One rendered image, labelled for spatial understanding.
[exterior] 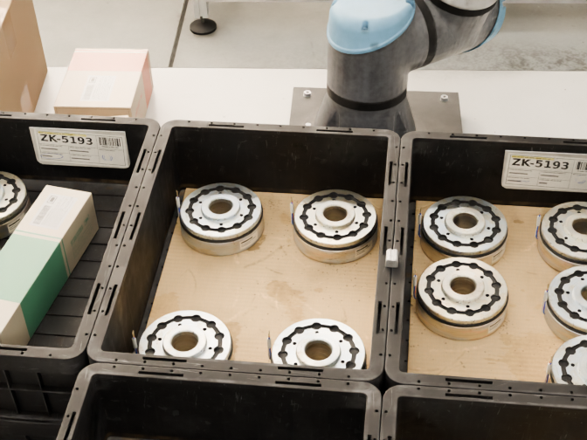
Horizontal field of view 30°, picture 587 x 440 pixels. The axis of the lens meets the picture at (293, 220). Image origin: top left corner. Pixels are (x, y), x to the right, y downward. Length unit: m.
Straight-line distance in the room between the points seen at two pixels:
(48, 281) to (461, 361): 0.48
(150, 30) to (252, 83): 1.50
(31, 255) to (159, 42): 2.02
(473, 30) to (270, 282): 0.50
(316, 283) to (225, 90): 0.61
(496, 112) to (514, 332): 0.60
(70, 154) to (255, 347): 0.39
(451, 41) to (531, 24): 1.77
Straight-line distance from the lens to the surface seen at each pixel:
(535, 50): 3.23
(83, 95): 1.73
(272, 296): 1.29
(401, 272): 1.18
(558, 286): 1.28
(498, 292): 1.26
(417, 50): 1.54
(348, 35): 1.50
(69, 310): 1.31
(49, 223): 1.34
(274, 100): 1.80
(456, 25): 1.57
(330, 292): 1.29
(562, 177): 1.39
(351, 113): 1.56
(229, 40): 3.25
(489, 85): 1.85
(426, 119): 1.69
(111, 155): 1.44
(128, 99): 1.71
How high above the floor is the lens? 1.76
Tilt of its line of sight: 42 degrees down
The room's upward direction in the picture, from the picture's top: 2 degrees counter-clockwise
